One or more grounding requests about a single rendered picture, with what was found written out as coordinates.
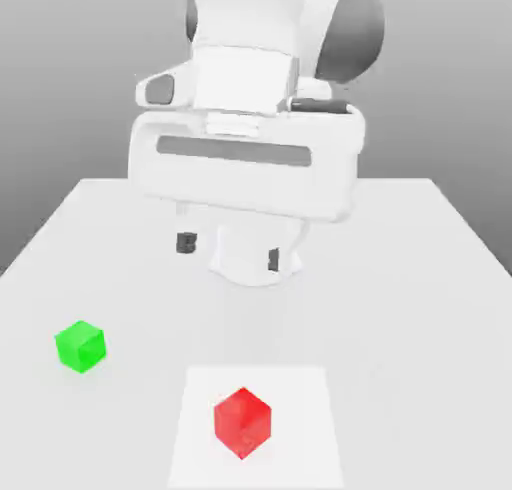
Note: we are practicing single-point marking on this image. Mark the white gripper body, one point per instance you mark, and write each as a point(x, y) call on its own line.
point(248, 186)

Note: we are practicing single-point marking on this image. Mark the small green cube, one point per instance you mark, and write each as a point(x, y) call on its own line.
point(80, 346)

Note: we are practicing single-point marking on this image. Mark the small red cube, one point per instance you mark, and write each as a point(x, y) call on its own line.
point(242, 422)

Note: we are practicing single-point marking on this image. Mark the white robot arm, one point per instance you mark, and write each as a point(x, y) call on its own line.
point(256, 14)

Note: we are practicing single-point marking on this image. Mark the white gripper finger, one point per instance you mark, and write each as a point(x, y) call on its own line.
point(186, 242)
point(273, 259)

